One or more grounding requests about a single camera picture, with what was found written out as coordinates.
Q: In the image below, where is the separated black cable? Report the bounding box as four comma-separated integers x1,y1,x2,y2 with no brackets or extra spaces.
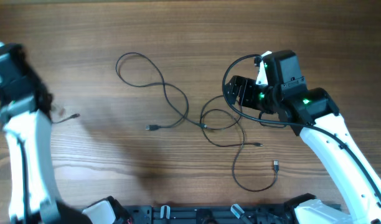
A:
52,113,81,124
115,52,209,131

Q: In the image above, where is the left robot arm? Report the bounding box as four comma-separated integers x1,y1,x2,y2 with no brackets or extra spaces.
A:
0,42,91,223

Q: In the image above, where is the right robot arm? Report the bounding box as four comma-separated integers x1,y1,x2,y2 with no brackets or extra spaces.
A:
222,50,381,223

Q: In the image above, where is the right camera black cable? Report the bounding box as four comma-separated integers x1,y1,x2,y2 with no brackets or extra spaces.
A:
222,54,381,209

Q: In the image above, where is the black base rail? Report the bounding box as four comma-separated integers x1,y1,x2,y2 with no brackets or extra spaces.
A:
125,204,298,224

